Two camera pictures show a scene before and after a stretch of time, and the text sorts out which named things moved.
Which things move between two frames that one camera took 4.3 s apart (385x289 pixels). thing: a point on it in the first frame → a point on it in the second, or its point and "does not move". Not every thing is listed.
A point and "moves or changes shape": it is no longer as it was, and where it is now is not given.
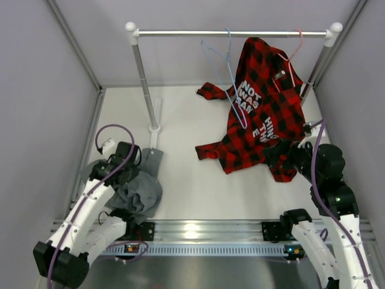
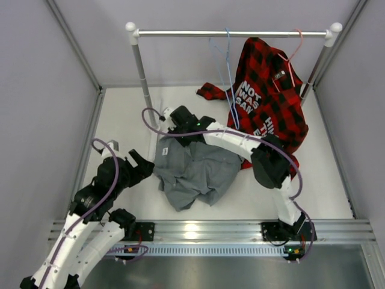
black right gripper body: (301, 158) → (177, 129)
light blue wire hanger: (243, 121) moves or changes shape
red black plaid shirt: (266, 118) does not move
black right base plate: (272, 232) does not move
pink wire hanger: (288, 60) does not move
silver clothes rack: (131, 28) does not move
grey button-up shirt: (139, 193) → (199, 171)
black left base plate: (145, 231) does not move
